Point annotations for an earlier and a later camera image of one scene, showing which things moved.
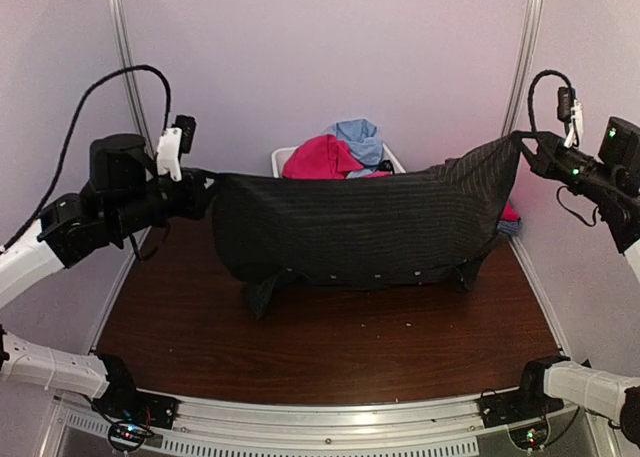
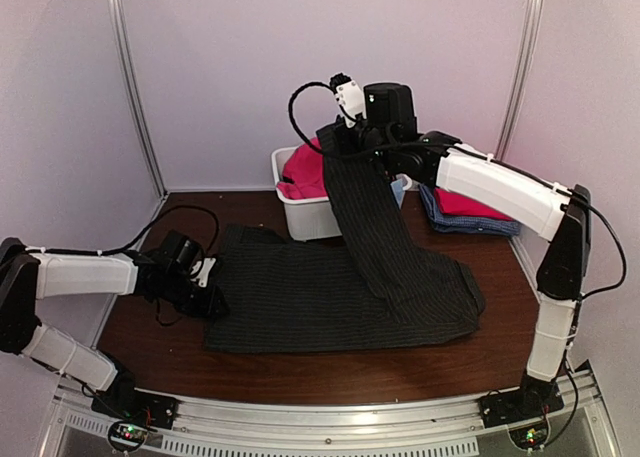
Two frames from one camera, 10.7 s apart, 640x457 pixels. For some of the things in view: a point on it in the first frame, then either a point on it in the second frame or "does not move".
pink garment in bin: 323,157 does not move
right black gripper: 544,162 → 342,144
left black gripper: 199,203 → 209,308
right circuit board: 530,437 does not move
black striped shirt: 400,228 → 272,291
